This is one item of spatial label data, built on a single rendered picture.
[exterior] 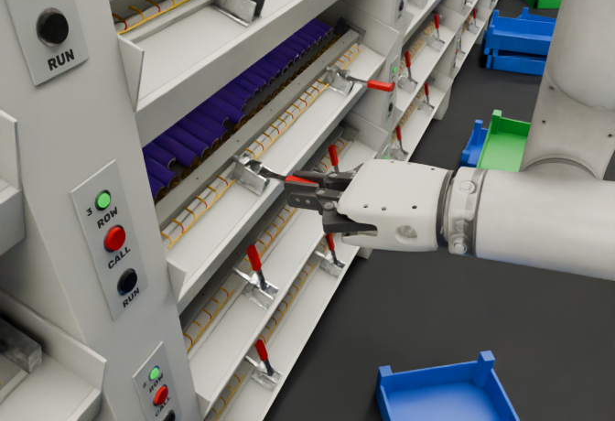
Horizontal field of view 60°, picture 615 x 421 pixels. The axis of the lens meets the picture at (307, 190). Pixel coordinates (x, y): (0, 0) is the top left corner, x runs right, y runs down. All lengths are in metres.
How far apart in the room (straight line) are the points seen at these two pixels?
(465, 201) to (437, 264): 0.76
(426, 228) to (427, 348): 0.61
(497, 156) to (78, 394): 1.23
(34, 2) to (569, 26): 0.33
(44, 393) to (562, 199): 0.43
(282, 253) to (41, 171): 0.51
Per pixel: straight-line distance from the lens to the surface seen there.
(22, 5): 0.31
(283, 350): 0.93
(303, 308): 0.98
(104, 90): 0.36
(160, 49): 0.45
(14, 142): 0.31
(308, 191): 0.56
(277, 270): 0.78
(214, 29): 0.49
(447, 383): 1.04
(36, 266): 0.39
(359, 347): 1.07
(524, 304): 1.21
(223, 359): 0.69
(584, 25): 0.41
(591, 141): 0.56
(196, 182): 0.56
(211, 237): 0.55
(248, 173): 0.60
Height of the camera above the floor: 0.85
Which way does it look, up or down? 37 degrees down
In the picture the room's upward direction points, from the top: straight up
